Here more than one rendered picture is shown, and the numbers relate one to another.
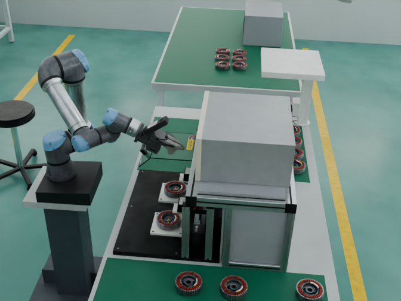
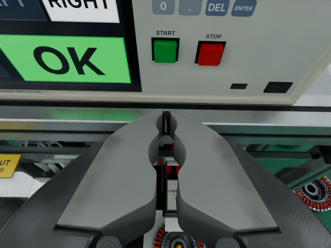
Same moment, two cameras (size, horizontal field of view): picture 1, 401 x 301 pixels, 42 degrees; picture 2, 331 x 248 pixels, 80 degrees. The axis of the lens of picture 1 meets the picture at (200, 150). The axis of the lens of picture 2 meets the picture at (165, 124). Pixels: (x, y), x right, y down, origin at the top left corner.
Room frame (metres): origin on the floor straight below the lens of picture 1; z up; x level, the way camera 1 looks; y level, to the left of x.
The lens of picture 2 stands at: (1.93, 0.15, 1.29)
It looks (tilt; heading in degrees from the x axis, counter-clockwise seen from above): 56 degrees down; 264
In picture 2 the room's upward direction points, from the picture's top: 2 degrees clockwise
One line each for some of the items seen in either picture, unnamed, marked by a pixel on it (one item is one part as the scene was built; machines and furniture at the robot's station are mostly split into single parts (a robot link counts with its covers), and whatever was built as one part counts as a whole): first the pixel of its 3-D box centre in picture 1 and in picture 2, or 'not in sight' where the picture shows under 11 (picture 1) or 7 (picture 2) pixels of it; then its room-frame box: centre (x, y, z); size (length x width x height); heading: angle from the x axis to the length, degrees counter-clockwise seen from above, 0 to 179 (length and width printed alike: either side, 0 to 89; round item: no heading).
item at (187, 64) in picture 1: (228, 80); not in sight; (4.36, -0.24, 0.37); 1.85 x 1.10 x 0.75; 176
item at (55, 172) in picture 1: (59, 165); not in sight; (2.21, 0.71, 0.87); 0.15 x 0.15 x 0.10
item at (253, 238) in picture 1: (256, 239); not in sight; (1.65, -0.25, 0.91); 0.28 x 0.03 x 0.32; 86
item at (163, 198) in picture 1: (175, 193); not in sight; (2.13, 0.12, 0.78); 0.15 x 0.15 x 0.01; 86
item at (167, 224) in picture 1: (168, 220); (178, 247); (1.89, 0.14, 0.80); 0.11 x 0.11 x 0.04
